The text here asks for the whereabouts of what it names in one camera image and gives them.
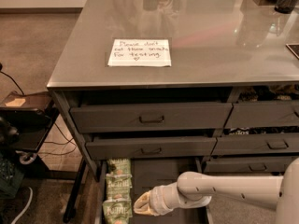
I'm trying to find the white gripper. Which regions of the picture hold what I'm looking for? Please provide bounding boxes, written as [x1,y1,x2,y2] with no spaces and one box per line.
[134,182,212,216]

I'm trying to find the green chip bag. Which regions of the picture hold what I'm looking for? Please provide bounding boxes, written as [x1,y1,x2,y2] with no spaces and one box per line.
[107,159,131,175]
[106,174,132,200]
[103,199,133,224]

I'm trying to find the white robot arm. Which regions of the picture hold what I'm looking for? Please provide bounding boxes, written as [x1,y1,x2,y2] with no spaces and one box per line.
[134,159,299,224]

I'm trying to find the open bottom left drawer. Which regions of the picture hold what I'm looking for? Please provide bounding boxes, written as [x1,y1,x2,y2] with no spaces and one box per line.
[93,158,215,224]

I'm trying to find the middle left grey drawer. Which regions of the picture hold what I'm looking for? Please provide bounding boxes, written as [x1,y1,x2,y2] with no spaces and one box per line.
[86,136,216,160]

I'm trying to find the grey drawer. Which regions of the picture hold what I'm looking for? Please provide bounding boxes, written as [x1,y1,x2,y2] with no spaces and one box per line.
[70,103,232,133]
[225,101,299,129]
[86,136,216,160]
[212,133,299,155]
[204,156,295,173]

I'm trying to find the bottom right grey drawer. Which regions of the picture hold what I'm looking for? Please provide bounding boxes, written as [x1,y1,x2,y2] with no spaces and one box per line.
[204,156,295,173]

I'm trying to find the top left grey drawer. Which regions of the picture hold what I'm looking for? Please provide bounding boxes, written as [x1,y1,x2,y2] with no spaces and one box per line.
[70,103,232,133]

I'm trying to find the grey metal drawer cabinet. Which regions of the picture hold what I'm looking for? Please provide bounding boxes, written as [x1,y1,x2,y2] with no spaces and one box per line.
[46,0,299,224]

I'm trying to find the top right grey drawer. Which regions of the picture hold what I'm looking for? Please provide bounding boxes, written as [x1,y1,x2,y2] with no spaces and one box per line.
[225,101,299,129]

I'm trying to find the middle right grey drawer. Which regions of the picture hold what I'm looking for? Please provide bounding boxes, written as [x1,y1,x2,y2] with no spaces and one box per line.
[212,133,299,155]

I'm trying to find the dark tablet on counter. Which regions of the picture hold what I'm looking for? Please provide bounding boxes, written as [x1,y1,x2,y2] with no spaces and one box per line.
[286,44,299,60]

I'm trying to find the green plastic crate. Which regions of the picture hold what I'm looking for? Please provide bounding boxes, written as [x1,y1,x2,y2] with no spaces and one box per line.
[0,154,23,199]

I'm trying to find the black side cart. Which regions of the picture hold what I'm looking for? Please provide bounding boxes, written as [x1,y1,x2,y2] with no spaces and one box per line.
[0,91,60,179]

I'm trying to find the handwritten white paper note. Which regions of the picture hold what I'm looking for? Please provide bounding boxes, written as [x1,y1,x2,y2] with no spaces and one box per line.
[107,39,171,67]

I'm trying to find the snack bags in right drawers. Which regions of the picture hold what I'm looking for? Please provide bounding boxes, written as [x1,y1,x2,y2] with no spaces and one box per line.
[225,85,299,134]

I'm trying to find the white floor cable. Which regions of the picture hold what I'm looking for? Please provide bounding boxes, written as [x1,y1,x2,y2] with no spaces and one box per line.
[10,186,34,224]

